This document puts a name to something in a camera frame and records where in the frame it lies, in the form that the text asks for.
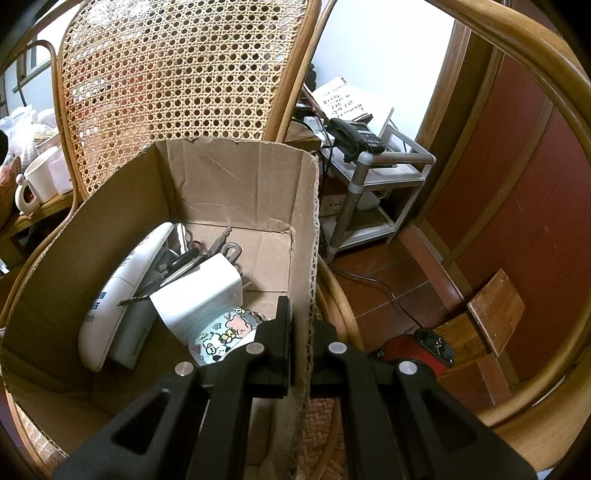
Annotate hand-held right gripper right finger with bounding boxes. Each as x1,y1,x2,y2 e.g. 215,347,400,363
310,318,539,480

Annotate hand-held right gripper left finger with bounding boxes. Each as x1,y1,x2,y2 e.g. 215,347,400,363
52,295,294,480

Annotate cartoon sticker round tin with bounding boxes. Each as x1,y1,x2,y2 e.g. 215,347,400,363
187,307,264,367

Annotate white charger adapter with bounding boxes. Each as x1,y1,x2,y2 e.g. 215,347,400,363
150,253,244,342

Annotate metal keys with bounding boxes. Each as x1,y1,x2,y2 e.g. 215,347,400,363
205,226,243,264

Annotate grey box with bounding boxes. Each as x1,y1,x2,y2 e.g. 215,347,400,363
108,295,160,370

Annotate white squeeze tube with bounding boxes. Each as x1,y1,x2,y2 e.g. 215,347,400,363
78,222,175,373

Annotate brown cardboard box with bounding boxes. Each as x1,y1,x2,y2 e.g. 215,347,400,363
0,136,321,480

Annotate red round appliance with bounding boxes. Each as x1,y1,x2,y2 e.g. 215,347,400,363
369,327,455,379

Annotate white printed box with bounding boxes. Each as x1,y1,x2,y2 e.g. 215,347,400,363
321,191,384,217

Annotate wooden block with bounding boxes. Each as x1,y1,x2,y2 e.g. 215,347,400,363
434,269,526,374

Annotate white metal shelf cart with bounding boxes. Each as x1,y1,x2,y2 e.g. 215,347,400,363
318,117,437,264

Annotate black desk telephone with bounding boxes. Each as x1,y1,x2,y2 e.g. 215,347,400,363
329,117,386,155

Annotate handwritten paper note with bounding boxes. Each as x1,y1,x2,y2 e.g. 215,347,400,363
309,76,372,121

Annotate wooden side table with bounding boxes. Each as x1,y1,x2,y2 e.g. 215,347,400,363
0,189,77,273

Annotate white mug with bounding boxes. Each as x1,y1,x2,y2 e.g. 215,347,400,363
15,147,63,215

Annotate rattan cane chair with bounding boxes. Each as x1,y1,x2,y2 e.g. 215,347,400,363
0,0,591,480

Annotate brown woven basket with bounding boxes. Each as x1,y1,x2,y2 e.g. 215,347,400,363
0,157,21,229

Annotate clear plastic bags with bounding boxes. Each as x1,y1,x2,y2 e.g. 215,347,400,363
0,105,61,158

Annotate black floor cable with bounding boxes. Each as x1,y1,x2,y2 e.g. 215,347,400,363
332,268,421,330

